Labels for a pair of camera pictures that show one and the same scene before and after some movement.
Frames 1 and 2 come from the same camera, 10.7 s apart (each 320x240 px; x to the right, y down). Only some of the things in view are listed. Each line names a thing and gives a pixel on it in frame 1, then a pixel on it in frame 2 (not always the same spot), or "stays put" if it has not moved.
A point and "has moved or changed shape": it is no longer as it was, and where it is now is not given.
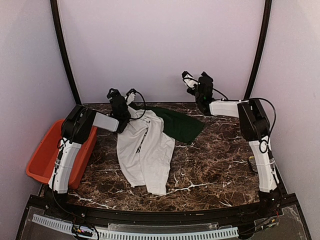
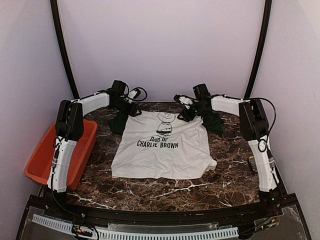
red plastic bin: [40, 167] stays put
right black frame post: [260, 48] stays put
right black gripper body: [198, 98] -> [186, 113]
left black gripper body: [116, 93] -> [121, 106]
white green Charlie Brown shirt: [145, 144] has moved or changed shape
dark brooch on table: [253, 163] stays put
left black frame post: [64, 49] stays put
